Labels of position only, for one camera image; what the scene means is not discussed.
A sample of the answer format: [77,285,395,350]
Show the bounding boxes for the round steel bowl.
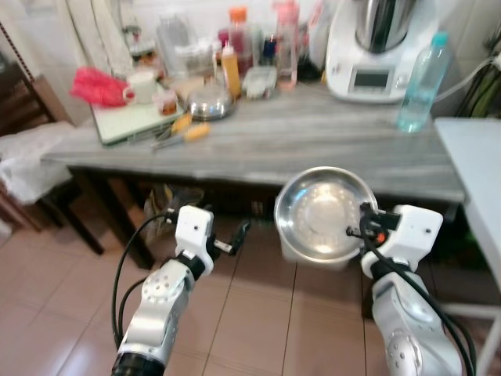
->
[274,165,381,264]

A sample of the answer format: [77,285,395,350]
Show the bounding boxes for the dark wooden dining table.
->
[42,81,468,272]

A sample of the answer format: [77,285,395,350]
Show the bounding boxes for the white side table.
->
[434,117,501,376]

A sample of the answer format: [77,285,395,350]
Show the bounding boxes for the clear blue-capped water bottle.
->
[395,31,452,135]

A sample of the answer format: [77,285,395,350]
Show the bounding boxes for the white kitchen food processor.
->
[324,0,441,105]

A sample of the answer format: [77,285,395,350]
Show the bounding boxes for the small patterned cup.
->
[154,89,179,118]

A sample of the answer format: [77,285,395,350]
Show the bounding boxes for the clear plastic food container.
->
[242,66,279,102]

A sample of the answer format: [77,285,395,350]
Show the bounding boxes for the pale green cutting board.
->
[91,97,186,148]

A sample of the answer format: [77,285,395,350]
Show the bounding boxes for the yellow squeeze bottle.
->
[220,42,243,99]

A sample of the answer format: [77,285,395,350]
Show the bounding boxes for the green and black bag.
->
[457,53,501,119]

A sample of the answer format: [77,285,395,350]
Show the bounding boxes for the white mug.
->
[122,70,162,106]

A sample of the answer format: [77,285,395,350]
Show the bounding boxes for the pink drinking bottle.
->
[273,0,301,88]

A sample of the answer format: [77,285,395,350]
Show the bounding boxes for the orange-capped dark jar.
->
[226,5,256,76]

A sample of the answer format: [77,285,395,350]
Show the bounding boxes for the pink crumpled cloth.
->
[70,66,131,108]

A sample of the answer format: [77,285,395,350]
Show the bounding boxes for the clear glass jar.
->
[156,11,193,60]

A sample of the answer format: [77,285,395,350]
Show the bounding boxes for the white hanging towel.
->
[66,0,135,76]

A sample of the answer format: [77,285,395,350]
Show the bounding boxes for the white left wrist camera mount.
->
[174,205,215,263]

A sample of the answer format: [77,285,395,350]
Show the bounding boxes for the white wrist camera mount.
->
[174,205,215,263]
[376,204,445,264]

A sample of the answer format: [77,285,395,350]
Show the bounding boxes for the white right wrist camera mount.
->
[376,204,445,264]

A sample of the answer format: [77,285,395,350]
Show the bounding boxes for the short orange-handled tool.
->
[171,113,193,134]

